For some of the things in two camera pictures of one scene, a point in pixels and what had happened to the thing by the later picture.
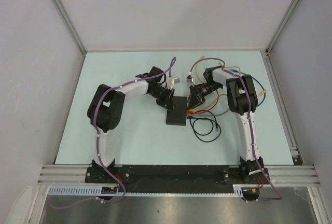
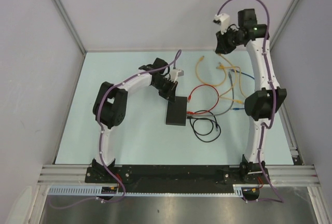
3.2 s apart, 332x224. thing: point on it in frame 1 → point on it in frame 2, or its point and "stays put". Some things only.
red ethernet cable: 191,112 stays put
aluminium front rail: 278,175 stays put
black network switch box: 178,116 stays put
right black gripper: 196,98 → 221,47
